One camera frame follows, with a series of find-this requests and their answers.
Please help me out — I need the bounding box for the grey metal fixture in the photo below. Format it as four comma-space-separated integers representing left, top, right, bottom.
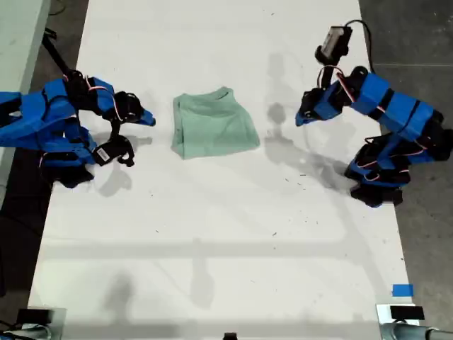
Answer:
380, 320, 453, 340
0, 324, 50, 340

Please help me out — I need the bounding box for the pale green T-shirt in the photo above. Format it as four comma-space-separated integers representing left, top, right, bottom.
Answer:
171, 86, 261, 161

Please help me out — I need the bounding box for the black camera cable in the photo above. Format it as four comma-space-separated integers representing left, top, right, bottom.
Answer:
345, 19, 375, 74

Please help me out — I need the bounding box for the black camera box, grey face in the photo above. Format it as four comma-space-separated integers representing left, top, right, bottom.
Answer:
314, 26, 354, 65

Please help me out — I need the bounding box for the white mounting plate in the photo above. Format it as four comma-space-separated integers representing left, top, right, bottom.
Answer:
375, 303, 425, 325

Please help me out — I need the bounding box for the pale grey side table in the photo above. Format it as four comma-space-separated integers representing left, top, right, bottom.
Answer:
0, 0, 51, 206

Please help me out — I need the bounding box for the black camera box, barcode label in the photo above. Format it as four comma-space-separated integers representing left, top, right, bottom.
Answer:
91, 135, 136, 167

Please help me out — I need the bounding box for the black stand leg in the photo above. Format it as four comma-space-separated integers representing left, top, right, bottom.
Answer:
41, 30, 74, 77

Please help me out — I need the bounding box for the small black box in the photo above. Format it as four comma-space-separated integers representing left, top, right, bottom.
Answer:
16, 308, 55, 324
390, 306, 425, 322

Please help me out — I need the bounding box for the blue tape strip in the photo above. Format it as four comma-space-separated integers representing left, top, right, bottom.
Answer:
391, 283, 414, 298

